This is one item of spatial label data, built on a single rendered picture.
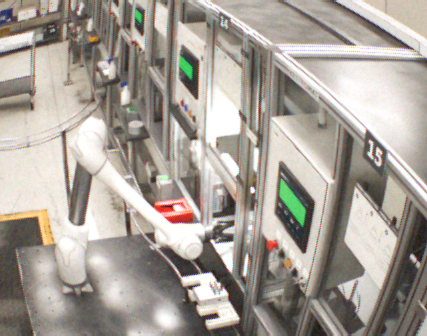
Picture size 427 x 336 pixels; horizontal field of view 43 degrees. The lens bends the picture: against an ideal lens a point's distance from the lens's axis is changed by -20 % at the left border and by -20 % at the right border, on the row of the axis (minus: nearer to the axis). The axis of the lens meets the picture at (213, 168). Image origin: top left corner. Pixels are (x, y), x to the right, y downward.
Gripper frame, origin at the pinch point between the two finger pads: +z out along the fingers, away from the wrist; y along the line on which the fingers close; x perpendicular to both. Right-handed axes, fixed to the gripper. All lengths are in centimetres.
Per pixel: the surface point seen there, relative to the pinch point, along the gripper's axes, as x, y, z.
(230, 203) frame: 27.1, -4.2, 3.5
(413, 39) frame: -35, 112, 57
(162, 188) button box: 43, -3, -26
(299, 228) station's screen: -79, 56, -21
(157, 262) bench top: 25, -35, -33
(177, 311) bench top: -16, -35, -35
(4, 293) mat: 84, -110, -136
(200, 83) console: 24, 60, -19
